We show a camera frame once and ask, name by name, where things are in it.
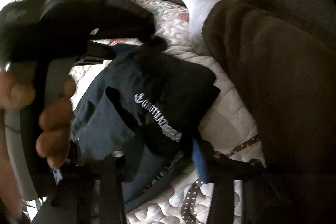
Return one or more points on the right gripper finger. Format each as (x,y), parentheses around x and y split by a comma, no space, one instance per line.
(201,159)

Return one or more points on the black pants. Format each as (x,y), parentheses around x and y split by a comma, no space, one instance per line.
(148,105)

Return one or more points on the person's left hand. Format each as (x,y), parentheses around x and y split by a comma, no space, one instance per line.
(53,144)

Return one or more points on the quilted heart pattern bedspread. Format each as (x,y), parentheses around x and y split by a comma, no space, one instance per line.
(109,172)

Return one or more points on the grey sock foot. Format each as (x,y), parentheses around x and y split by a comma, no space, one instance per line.
(198,10)

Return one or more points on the brown trouser leg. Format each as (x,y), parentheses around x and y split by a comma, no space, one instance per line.
(286,79)

